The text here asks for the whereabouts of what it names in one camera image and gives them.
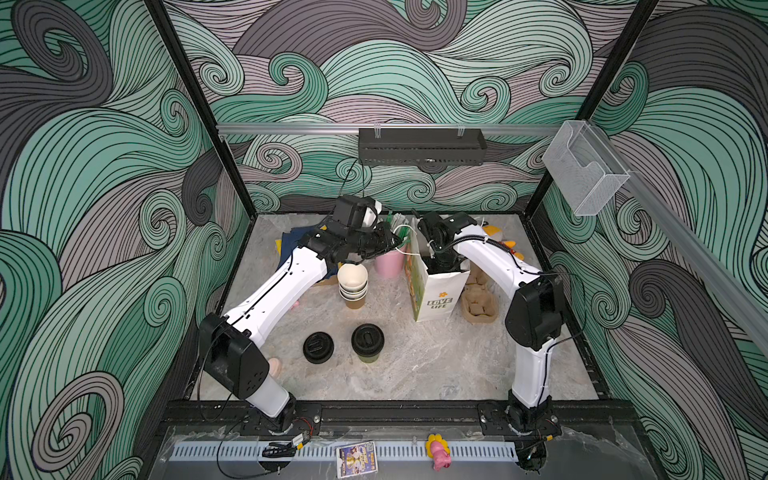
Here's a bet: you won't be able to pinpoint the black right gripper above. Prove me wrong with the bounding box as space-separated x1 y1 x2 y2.
416 246 461 284

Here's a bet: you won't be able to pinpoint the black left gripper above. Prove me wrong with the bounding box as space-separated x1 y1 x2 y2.
346 223 402 259

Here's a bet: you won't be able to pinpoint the white paper takeout bag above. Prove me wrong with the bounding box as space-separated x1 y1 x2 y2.
396 217 470 322

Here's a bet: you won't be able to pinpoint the black coffee cup lid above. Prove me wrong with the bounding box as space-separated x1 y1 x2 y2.
351 323 385 354

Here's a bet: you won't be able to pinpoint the green paper coffee cup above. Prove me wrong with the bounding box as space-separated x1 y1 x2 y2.
357 349 381 363

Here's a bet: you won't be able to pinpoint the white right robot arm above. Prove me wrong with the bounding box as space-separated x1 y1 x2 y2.
416 213 565 431

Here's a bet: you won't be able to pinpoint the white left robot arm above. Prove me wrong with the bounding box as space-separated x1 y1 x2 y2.
199 195 399 423

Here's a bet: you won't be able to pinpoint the pink cup holder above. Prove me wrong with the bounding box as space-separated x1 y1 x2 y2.
374 250 406 279

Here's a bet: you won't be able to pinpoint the stack of paper cups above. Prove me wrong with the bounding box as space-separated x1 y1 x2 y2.
337 264 368 310

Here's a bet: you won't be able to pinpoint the green white wrapped straws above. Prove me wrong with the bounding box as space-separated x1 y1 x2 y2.
387 212 412 233

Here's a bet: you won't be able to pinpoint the brown pulp cup carrier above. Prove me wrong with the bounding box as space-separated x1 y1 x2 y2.
460 263 499 325

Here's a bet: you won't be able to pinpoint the yellow red plush toy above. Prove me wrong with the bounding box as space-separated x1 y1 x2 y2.
482 224 525 260

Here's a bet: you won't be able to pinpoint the dark blue napkin stack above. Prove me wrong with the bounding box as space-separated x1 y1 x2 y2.
275 226 338 281

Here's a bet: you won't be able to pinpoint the stack of black lids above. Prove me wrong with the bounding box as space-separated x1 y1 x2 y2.
302 331 335 364

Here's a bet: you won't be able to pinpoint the pink figurine toy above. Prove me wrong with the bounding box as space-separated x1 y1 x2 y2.
425 434 452 472

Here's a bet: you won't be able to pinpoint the colourful picture card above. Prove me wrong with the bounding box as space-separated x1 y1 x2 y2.
335 441 378 479

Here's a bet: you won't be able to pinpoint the black wall shelf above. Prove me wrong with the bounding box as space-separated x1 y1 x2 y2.
358 127 488 167

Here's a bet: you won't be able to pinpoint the clear plastic wall holder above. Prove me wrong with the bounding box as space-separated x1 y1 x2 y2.
542 120 630 217

